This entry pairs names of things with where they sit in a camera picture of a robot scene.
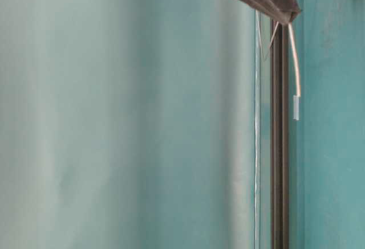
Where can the long black aluminium rail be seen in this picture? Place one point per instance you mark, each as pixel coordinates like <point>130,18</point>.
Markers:
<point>279,50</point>

